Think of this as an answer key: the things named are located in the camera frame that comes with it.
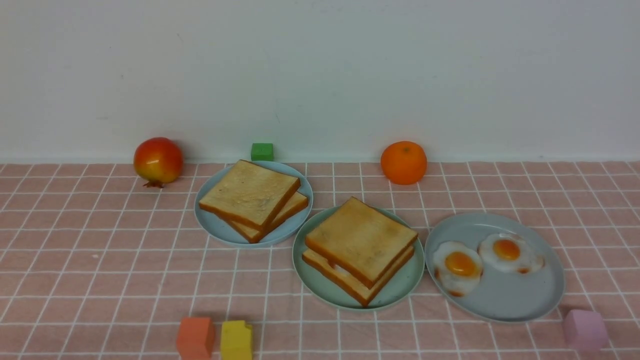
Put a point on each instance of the toast slice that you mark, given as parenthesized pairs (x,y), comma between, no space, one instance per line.
(350,284)
(249,194)
(295,204)
(361,240)

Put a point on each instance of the green foam cube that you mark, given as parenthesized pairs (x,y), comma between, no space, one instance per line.
(262,152)

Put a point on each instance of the pink foam block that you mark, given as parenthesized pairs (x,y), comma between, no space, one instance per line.
(585,330)

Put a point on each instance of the orange foam block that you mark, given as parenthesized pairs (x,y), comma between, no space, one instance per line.
(195,338)

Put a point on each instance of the yellow foam block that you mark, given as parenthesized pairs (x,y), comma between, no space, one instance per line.
(236,340)

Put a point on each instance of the red yellow pomegranate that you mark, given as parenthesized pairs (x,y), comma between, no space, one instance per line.
(159,161)

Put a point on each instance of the fried egg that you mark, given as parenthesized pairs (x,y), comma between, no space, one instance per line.
(457,267)
(337,270)
(510,253)

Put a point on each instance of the mint green centre plate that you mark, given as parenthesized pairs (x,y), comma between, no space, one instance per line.
(403,283)

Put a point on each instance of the light blue bread plate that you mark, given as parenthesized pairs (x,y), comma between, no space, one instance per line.
(218,228)

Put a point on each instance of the pink checkered tablecloth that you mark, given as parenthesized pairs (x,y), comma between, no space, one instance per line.
(95,266)

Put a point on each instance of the grey egg plate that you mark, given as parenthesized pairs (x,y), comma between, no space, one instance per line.
(501,297)

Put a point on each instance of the orange tangerine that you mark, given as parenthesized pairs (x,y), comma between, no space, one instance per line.
(404,162)

